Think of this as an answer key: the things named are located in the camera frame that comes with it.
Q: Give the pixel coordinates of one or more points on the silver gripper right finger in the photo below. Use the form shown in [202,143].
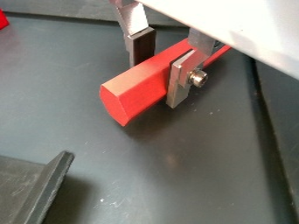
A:
[199,48]

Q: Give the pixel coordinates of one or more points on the red foam shape-sorter block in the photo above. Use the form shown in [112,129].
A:
[4,21]

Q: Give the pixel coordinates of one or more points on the black curved holder bracket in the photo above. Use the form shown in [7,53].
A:
[28,188]

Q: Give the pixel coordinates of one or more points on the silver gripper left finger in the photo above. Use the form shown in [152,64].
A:
[139,34]

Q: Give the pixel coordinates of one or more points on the red hexagonal prism bar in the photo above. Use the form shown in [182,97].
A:
[140,87]

